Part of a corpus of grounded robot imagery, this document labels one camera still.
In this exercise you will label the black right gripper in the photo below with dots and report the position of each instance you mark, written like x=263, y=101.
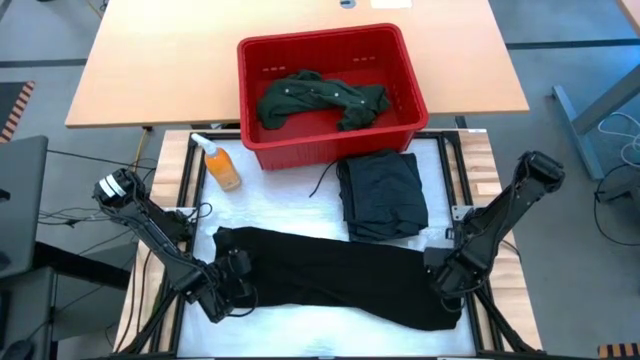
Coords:
x=455, y=275

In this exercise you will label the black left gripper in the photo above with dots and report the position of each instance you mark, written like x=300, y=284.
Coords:
x=232, y=280

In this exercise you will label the black garment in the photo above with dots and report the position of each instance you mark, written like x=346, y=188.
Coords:
x=340, y=275

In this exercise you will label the dark green garment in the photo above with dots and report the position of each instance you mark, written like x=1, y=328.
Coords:
x=310, y=97

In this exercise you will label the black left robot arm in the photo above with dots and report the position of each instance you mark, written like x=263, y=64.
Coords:
x=155, y=235

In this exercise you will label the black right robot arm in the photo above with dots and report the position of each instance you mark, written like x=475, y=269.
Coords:
x=495, y=225

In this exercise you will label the red plastic bin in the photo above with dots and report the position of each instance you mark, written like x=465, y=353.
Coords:
x=325, y=150

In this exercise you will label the orange liquid spray bottle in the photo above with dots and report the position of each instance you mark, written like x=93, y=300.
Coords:
x=222, y=167

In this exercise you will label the hazard-striped floor mat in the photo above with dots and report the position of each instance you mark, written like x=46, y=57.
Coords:
x=17, y=107
x=620, y=351

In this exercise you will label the light wooden desk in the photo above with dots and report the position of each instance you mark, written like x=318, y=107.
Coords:
x=165, y=65

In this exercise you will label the dark grey equipment case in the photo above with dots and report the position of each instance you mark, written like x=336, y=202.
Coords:
x=20, y=200

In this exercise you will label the white paper sheet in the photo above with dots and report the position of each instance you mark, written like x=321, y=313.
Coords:
x=391, y=3

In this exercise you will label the black metal table frame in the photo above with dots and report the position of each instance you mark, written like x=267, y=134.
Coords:
x=197, y=165

